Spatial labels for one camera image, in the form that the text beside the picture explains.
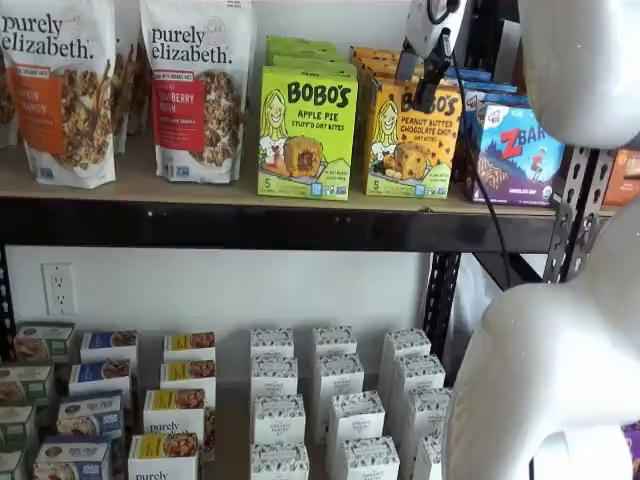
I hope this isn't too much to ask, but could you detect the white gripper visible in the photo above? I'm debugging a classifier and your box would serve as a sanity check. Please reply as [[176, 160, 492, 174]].
[[397, 0, 470, 117]]

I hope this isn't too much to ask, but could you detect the purple snack box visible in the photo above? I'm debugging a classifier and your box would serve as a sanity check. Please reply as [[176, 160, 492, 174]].
[[619, 422, 640, 480]]

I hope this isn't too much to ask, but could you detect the large orange snack box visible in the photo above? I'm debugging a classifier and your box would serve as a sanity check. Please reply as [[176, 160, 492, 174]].
[[602, 148, 640, 207]]

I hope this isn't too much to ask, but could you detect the white wall outlet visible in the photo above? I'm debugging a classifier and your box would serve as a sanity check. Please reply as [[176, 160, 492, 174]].
[[41, 263, 75, 316]]

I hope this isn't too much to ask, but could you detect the white granola bag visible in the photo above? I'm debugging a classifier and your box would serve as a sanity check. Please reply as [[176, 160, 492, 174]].
[[0, 49, 21, 150]]

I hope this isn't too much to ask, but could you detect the blue label granola box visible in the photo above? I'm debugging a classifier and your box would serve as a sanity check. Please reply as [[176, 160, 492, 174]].
[[56, 392, 125, 439], [79, 329, 140, 364], [33, 434, 112, 480], [68, 359, 133, 396]]

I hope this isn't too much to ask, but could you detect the green Bobo's apple pie box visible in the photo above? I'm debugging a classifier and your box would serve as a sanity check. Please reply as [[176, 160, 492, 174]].
[[267, 49, 349, 69], [264, 34, 339, 54], [257, 64, 360, 201]]

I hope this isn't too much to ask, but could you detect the red label granola bag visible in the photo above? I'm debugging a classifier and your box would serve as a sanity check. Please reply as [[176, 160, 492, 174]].
[[139, 0, 257, 184]]

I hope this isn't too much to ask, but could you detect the white floral print box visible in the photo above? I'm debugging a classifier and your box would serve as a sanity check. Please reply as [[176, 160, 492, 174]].
[[405, 387, 454, 437], [252, 393, 307, 445], [413, 433, 446, 480], [393, 353, 446, 391], [341, 436, 401, 480], [313, 326, 358, 356], [249, 328, 295, 359], [383, 328, 432, 357], [327, 390, 386, 441], [249, 355, 300, 397], [249, 442, 310, 480], [318, 352, 365, 395]]

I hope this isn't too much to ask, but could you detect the orange label granola bag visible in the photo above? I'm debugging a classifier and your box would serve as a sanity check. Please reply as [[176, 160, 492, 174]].
[[0, 0, 117, 190]]

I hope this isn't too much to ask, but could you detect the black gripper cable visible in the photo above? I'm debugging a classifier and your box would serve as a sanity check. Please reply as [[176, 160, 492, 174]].
[[427, 0, 516, 292]]

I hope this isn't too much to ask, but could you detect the white plastic sheet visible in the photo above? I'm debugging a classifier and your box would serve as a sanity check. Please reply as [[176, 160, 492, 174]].
[[443, 252, 506, 364]]

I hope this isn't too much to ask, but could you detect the green label granola box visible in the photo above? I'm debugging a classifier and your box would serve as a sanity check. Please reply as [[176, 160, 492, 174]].
[[0, 364, 55, 407], [0, 403, 39, 450], [13, 321, 76, 365], [0, 448, 27, 480]]

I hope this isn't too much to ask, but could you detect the yellow label granola box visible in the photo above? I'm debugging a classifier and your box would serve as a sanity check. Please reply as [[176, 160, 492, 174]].
[[128, 432, 201, 480], [159, 358, 217, 392], [163, 331, 217, 362], [143, 388, 207, 436]]

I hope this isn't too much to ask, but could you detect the black metal shelf rack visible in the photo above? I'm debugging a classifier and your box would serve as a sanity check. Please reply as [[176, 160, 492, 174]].
[[0, 0, 619, 361]]

